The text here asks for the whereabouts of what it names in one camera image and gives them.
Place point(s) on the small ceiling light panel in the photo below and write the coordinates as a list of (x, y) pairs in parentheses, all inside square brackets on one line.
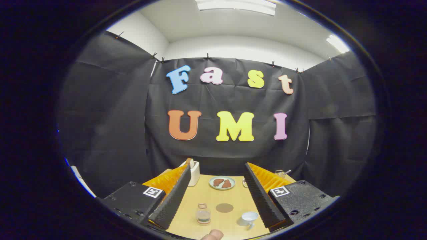
[(337, 43)]

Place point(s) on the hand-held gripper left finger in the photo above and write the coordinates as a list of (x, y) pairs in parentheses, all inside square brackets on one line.
[(173, 196)]

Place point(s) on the bread slice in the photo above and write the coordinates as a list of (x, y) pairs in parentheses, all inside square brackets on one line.
[(191, 162)]

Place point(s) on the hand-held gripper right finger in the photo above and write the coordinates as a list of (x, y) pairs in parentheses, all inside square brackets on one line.
[(262, 200)]

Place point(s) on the brown meat slice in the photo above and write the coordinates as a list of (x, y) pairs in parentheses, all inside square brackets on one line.
[(227, 184), (218, 182)]

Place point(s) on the round brown coaster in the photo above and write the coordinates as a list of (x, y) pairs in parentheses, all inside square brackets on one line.
[(224, 208)]

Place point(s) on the clear glass juice bottle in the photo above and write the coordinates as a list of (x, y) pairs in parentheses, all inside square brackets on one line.
[(202, 216)]

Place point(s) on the wooden table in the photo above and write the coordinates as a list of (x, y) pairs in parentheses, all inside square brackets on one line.
[(230, 196)]

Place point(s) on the white toaster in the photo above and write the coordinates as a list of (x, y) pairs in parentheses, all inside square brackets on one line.
[(194, 175)]

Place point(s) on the teal round plate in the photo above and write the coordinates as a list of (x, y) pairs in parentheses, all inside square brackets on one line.
[(221, 188)]

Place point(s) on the large ceiling light panel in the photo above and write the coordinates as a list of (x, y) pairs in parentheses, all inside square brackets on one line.
[(233, 5)]

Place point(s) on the white divided dish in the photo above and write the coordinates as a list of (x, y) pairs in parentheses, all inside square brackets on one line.
[(245, 182)]

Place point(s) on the white cup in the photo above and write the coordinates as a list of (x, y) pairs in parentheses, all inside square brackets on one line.
[(248, 218)]

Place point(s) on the black backdrop cloth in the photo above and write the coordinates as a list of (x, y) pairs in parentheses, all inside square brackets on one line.
[(113, 126)]

